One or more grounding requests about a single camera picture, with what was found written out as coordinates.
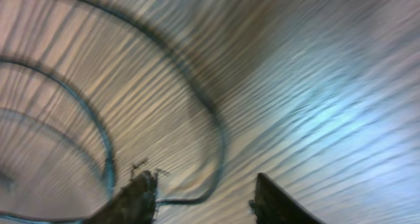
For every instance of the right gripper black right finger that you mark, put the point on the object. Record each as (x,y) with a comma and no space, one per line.
(273,205)

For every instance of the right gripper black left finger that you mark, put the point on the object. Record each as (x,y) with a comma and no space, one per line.
(134,204)

